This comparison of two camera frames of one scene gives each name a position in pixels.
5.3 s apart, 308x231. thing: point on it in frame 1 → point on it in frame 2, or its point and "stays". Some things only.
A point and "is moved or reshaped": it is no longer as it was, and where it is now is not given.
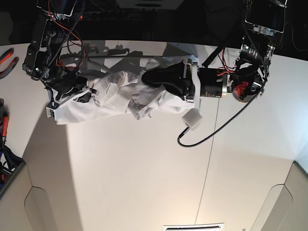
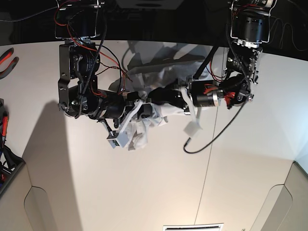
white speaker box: (148, 5) stays
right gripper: (213, 82) → (203, 93)
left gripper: (68, 84) → (113, 105)
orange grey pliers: (3, 58) stays
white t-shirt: (127, 92) is moved or reshaped
